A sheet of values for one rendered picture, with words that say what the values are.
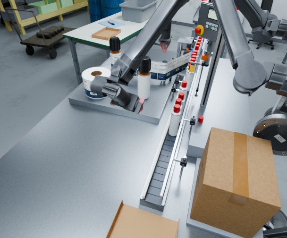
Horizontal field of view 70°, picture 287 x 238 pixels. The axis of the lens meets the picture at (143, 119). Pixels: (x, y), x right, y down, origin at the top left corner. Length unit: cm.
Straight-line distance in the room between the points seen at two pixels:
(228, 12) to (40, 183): 105
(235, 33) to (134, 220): 79
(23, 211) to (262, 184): 96
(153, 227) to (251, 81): 67
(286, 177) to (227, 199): 176
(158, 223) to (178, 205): 12
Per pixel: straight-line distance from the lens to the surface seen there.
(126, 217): 97
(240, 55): 64
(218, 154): 84
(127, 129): 130
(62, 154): 123
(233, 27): 70
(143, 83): 138
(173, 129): 116
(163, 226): 96
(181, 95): 117
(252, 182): 81
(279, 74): 65
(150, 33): 74
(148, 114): 133
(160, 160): 107
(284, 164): 263
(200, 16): 139
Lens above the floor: 173
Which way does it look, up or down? 41 degrees down
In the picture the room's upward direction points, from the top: 1 degrees clockwise
